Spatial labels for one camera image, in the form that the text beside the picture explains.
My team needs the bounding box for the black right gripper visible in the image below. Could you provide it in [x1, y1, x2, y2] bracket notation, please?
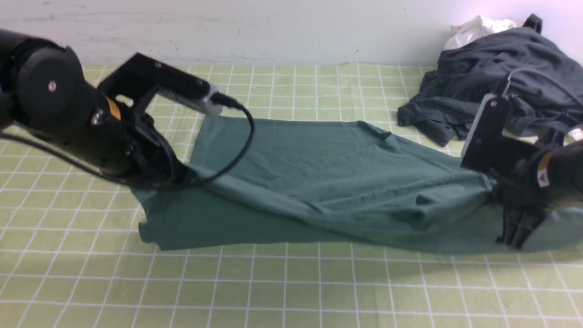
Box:
[490, 129, 565, 249]

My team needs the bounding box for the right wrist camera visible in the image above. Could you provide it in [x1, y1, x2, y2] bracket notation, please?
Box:
[460, 93, 510, 174]

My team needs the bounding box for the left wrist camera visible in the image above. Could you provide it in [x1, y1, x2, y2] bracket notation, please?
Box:
[97, 53, 232, 116]

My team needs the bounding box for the black camera cable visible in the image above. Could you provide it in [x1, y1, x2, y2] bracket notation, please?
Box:
[0, 93, 255, 190]

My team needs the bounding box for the green long-sleeve top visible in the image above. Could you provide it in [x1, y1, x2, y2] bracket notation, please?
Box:
[131, 115, 583, 255]

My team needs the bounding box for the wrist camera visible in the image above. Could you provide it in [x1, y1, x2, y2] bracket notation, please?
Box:
[460, 93, 510, 174]
[97, 53, 232, 116]

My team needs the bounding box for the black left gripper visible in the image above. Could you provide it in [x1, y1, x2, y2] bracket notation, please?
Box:
[93, 96, 192, 188]

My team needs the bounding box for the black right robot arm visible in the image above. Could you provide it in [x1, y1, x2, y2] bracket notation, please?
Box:
[489, 130, 583, 250]

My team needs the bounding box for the dark grey crumpled garment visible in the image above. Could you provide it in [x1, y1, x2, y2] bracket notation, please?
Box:
[397, 15, 583, 147]

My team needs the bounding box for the white crumpled cloth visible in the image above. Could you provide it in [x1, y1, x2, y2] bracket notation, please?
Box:
[443, 15, 517, 51]

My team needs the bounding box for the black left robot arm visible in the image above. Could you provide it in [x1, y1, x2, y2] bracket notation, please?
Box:
[1, 29, 189, 188]

